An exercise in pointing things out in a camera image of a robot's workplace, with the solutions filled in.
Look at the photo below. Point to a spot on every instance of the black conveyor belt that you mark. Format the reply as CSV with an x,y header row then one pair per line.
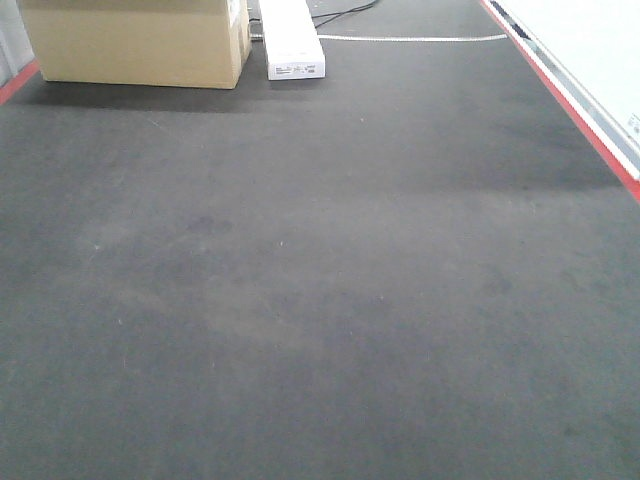
x,y
415,268

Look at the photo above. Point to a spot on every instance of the long white carton box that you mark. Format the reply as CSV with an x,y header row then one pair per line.
x,y
292,47

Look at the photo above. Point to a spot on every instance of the large cardboard box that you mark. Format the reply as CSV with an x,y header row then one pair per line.
x,y
191,44

